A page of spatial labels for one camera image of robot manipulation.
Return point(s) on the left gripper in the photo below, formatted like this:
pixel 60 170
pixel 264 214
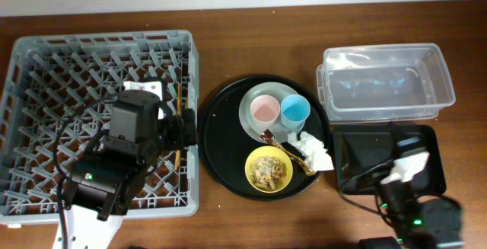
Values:
pixel 188 128

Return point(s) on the pink cup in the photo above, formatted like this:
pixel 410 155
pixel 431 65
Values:
pixel 264 110

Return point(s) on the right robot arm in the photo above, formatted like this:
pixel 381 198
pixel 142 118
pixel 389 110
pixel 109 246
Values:
pixel 418 220

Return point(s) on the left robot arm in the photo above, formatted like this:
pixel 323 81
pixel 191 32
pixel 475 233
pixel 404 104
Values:
pixel 95 193

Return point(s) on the grey dishwasher rack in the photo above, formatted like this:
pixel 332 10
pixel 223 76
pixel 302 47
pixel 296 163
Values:
pixel 46 112

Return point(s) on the round black tray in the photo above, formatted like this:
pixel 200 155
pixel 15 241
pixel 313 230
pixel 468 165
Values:
pixel 224 146

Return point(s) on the black rectangular tray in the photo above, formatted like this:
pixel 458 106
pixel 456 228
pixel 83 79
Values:
pixel 358 148

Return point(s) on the clear plastic bin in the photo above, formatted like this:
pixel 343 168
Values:
pixel 383 83

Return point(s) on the yellow bowl with food scraps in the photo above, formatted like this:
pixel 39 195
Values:
pixel 268 169

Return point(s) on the crumpled white tissue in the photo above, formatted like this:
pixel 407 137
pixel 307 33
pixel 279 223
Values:
pixel 314 151

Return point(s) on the grey plate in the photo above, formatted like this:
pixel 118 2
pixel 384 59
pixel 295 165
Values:
pixel 277 90

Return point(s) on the blue cup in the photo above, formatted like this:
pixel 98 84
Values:
pixel 295 109

